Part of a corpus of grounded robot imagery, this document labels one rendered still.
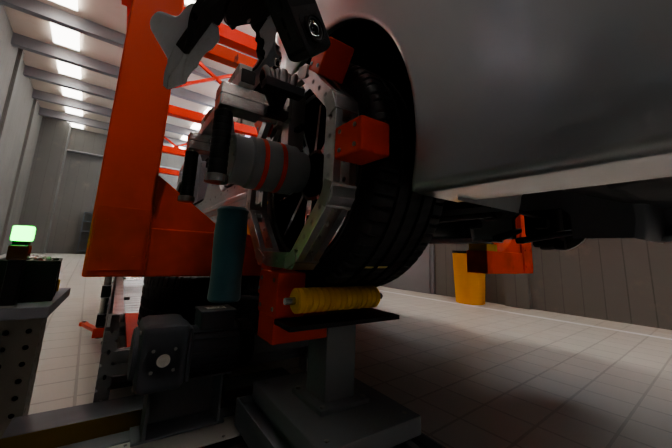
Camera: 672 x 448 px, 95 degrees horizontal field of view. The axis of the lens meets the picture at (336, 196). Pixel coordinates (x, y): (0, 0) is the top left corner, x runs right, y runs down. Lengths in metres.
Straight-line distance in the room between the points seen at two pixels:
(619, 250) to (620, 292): 0.46
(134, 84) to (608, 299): 4.73
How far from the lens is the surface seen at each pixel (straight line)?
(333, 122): 0.68
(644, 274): 4.71
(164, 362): 1.06
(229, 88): 0.68
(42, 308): 1.17
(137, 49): 1.39
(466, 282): 4.74
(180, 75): 0.38
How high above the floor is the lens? 0.63
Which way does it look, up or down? 10 degrees up
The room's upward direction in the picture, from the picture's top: 2 degrees clockwise
